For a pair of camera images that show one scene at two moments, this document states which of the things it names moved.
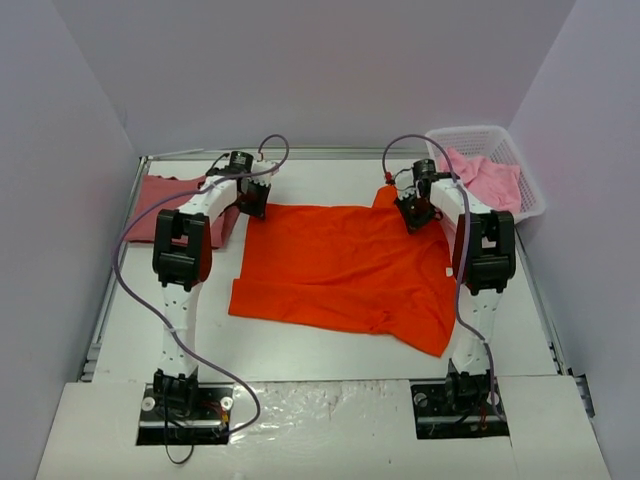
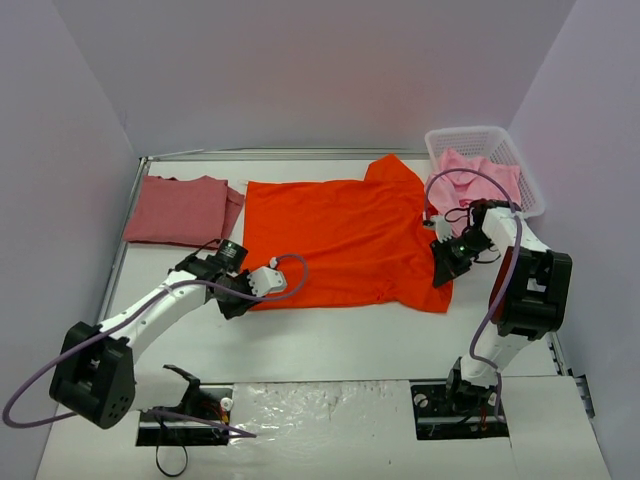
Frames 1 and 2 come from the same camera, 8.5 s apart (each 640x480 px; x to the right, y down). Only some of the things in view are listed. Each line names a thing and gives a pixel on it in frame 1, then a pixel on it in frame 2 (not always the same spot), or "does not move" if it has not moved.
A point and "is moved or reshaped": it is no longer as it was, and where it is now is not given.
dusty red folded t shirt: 154,188 does not move
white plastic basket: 493,142 does not move
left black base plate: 186,414 does not move
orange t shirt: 354,268 is moved or reshaped
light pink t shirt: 492,185 does not move
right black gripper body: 417,215 → 451,260
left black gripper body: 255,201 → 232,298
